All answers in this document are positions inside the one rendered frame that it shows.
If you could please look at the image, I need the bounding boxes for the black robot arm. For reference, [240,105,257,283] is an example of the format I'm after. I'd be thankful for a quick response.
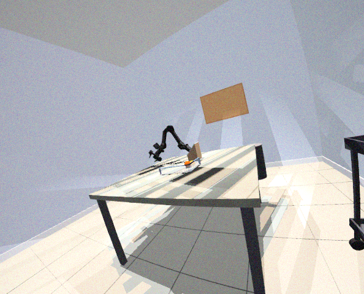
[153,126,191,160]

